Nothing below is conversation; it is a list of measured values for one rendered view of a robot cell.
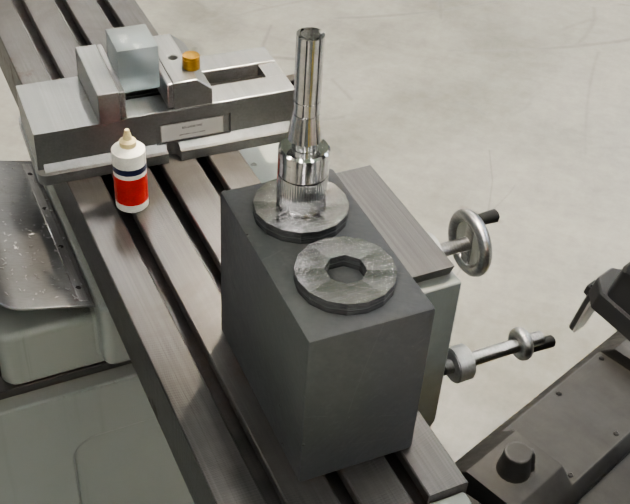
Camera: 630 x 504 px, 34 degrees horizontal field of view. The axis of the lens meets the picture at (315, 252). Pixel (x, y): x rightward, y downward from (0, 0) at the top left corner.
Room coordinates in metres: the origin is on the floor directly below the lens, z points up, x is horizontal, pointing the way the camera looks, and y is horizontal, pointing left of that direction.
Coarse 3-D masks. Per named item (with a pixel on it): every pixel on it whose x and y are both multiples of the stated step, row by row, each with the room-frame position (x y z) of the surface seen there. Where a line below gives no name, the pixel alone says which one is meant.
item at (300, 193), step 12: (288, 168) 0.75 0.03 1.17; (324, 168) 0.76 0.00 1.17; (288, 180) 0.75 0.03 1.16; (300, 180) 0.75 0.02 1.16; (312, 180) 0.75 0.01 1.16; (324, 180) 0.76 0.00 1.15; (276, 192) 0.77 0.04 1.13; (288, 192) 0.75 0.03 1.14; (300, 192) 0.75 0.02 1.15; (312, 192) 0.75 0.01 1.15; (324, 192) 0.76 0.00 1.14; (288, 204) 0.75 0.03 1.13; (300, 204) 0.75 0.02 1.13; (312, 204) 0.75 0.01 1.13; (324, 204) 0.77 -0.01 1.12; (300, 216) 0.75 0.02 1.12; (312, 216) 0.75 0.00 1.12
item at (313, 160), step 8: (280, 144) 0.77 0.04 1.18; (288, 144) 0.77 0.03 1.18; (320, 144) 0.78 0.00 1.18; (328, 144) 0.78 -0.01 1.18; (280, 152) 0.76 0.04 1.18; (288, 152) 0.76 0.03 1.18; (296, 152) 0.76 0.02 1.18; (312, 152) 0.76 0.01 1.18; (320, 152) 0.77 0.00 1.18; (328, 152) 0.77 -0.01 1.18; (280, 160) 0.76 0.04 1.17; (288, 160) 0.75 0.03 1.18; (296, 160) 0.75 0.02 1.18; (304, 160) 0.75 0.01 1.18; (312, 160) 0.75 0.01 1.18; (320, 160) 0.76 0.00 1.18; (328, 160) 0.77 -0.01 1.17; (296, 168) 0.75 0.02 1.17; (304, 168) 0.75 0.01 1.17; (312, 168) 0.75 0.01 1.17
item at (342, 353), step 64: (256, 192) 0.79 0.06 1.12; (256, 256) 0.71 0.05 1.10; (320, 256) 0.70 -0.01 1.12; (384, 256) 0.70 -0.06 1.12; (256, 320) 0.71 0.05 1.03; (320, 320) 0.63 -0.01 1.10; (384, 320) 0.64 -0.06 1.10; (256, 384) 0.70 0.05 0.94; (320, 384) 0.61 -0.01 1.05; (384, 384) 0.64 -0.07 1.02; (320, 448) 0.61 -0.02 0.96; (384, 448) 0.64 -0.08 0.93
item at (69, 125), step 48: (96, 48) 1.19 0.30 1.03; (48, 96) 1.13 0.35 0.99; (96, 96) 1.08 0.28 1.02; (144, 96) 1.16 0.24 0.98; (240, 96) 1.16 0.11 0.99; (288, 96) 1.18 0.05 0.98; (48, 144) 1.05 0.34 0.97; (96, 144) 1.08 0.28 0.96; (144, 144) 1.10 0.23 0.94; (192, 144) 1.12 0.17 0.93; (240, 144) 1.14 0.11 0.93
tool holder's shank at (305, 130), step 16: (304, 32) 0.78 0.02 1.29; (320, 32) 0.78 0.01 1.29; (304, 48) 0.76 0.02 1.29; (320, 48) 0.77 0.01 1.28; (304, 64) 0.76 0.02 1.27; (320, 64) 0.77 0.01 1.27; (304, 80) 0.76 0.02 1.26; (320, 80) 0.77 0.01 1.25; (304, 96) 0.76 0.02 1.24; (320, 96) 0.77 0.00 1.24; (304, 112) 0.76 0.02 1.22; (304, 128) 0.76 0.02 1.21; (320, 128) 0.77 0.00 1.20; (304, 144) 0.76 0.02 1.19
